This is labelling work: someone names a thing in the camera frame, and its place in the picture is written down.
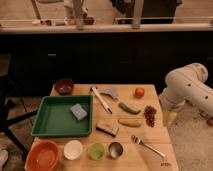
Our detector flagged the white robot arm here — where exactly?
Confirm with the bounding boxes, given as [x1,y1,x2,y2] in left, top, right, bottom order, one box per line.
[159,63,213,126]

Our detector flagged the silver fork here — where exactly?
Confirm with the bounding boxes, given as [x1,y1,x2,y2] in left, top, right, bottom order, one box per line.
[131,135,166,158]

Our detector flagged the black office chair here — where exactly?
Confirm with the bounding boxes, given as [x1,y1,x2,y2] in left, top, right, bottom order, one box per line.
[0,54,37,161]

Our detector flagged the wooden block brush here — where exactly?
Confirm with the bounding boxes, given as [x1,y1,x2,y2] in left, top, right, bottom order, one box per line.
[96,120,119,137]

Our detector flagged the small metal cup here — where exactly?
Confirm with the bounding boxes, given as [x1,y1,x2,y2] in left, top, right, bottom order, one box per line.
[108,142,123,159]

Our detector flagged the dark counter cabinet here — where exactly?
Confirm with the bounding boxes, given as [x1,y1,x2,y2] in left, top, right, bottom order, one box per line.
[0,31,213,96]

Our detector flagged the white small bowl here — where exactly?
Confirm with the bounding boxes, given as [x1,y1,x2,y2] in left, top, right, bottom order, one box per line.
[64,140,83,160]

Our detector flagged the green plastic tray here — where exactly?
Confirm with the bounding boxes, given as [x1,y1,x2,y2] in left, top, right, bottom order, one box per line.
[31,95,93,137]

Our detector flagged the red tomato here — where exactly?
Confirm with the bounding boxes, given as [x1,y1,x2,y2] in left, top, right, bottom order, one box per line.
[134,87,145,98]

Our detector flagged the light green cup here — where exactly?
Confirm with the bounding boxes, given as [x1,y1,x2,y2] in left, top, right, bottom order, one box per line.
[87,143,105,160]

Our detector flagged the dark red grapes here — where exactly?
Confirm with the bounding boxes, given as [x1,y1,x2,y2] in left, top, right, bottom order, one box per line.
[144,106,157,127]

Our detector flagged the blue grey sponge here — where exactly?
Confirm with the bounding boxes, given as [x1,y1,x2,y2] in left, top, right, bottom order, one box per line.
[70,104,87,120]

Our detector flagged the orange bowl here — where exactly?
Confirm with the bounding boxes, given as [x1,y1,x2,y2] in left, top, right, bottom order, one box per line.
[25,140,59,171]

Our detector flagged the dark purple bowl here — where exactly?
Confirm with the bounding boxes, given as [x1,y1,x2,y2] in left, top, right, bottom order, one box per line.
[54,78,74,95]

